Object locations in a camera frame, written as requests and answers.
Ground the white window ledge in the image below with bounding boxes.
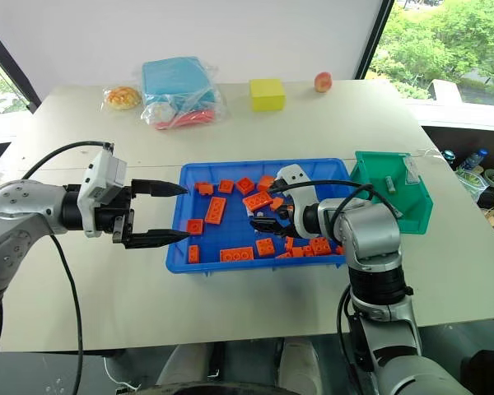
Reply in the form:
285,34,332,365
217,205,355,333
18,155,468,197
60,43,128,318
403,77,494,133

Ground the peach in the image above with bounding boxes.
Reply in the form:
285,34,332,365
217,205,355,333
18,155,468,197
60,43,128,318
313,71,334,94

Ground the plastic water bottle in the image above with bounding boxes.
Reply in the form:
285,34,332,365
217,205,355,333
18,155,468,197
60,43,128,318
456,148,491,174

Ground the white rounded robot leg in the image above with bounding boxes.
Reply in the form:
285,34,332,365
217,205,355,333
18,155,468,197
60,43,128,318
278,336,329,395
155,341,215,390

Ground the wide orange building brick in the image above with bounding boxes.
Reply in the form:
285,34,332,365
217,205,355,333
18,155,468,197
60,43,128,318
242,189,273,212

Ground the long orange building brick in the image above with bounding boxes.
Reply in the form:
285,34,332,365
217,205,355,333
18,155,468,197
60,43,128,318
218,246,255,263
203,196,228,225

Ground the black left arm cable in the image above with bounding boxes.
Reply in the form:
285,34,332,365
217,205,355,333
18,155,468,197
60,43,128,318
21,141,116,395

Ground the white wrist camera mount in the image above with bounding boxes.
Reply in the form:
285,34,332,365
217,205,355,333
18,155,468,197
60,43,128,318
77,149,128,239
277,163,327,240

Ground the clear bag with greens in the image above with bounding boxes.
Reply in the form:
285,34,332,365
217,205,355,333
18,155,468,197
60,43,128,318
454,164,492,203

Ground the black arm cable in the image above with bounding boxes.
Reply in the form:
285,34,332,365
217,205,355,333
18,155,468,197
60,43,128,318
21,141,116,395
269,179,405,395

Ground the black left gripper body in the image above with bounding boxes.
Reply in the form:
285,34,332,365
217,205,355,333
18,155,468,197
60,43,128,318
94,185,136,245

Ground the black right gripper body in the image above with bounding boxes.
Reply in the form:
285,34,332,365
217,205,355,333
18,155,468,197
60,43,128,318
275,202,297,239

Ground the blue plastic bin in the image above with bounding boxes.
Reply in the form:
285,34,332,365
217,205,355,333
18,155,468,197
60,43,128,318
165,157,356,276

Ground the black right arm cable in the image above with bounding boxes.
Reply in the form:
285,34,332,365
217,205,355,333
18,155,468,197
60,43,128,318
269,179,405,395

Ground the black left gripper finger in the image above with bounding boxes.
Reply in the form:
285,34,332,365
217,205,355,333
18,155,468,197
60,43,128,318
130,179,189,202
123,229,191,251

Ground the black box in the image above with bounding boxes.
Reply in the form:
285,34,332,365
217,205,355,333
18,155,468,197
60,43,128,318
459,348,494,395

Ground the bread bun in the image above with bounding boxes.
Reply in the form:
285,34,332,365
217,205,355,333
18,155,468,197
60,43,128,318
102,85,143,112

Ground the green plastic bin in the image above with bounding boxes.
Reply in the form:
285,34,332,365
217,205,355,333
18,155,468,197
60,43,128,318
348,150,435,235

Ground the clear plastic bag with toys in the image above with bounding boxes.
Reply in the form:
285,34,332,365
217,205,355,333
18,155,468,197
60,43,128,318
139,56,228,131

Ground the white floor cable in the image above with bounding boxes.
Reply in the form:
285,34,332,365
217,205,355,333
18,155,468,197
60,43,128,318
103,355,142,393

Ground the clear label on green bin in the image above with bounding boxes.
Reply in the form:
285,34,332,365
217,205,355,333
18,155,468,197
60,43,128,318
403,157,422,185

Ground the black window frame post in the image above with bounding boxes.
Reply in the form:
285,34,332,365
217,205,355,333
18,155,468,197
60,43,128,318
355,0,397,81
0,17,43,115

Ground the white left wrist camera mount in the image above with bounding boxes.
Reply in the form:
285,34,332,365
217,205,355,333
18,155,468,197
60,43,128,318
77,149,128,239

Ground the yellow cube block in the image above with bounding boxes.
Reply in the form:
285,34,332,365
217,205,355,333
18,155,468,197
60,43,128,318
249,78,287,113

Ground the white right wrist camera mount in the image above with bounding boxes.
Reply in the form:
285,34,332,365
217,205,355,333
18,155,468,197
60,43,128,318
277,163,327,240

